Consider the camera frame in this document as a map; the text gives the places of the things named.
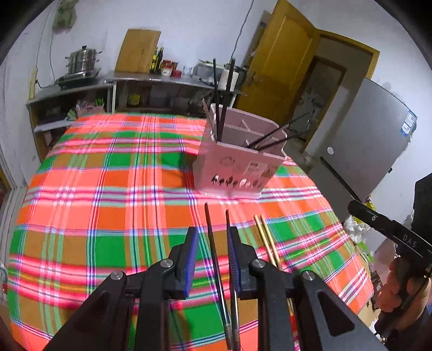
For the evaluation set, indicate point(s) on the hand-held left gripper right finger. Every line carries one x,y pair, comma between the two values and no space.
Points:
233,263

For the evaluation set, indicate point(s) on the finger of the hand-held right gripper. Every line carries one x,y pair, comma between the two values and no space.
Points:
374,216

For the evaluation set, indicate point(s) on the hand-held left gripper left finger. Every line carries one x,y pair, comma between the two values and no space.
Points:
190,260

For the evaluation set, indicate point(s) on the black chopstick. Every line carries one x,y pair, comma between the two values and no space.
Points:
283,140
216,87
216,270
280,130
236,320
227,91

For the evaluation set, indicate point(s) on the light wooden chopstick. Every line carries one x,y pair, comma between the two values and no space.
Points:
265,241
271,241

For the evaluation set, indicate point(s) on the pink plastic utensil basket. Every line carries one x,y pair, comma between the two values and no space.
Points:
236,168

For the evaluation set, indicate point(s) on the person's right hand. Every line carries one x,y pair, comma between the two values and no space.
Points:
388,297

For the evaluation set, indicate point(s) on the white plastic bag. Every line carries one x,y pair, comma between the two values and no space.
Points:
357,229

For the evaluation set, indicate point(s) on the grey refrigerator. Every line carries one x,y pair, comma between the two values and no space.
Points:
364,135

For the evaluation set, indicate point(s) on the plaid tablecloth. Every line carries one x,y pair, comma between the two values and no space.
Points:
101,202

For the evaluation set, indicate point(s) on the metal counter table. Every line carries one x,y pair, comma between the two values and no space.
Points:
162,81

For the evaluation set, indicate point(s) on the white electric kettle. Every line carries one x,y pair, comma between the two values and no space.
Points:
233,79

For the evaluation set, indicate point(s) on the yellow wooden door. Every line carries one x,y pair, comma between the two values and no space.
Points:
280,57

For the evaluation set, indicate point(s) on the red lidded jars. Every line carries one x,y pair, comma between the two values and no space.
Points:
168,67

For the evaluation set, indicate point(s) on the low metal shelf cabinet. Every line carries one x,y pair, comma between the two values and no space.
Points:
57,111

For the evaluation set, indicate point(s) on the dark oil bottle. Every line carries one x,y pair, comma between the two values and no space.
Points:
154,62
160,60

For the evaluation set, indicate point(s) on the black cooktop stove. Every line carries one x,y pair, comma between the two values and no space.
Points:
77,78

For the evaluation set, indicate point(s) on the wooden cutting board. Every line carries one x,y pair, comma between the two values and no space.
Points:
136,50

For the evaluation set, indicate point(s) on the stainless steel steamer pot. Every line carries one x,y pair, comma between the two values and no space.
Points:
82,60

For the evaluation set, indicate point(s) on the hanging green cloth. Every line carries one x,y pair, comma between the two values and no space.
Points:
64,15

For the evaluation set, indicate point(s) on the wall power strip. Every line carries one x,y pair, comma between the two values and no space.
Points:
33,82

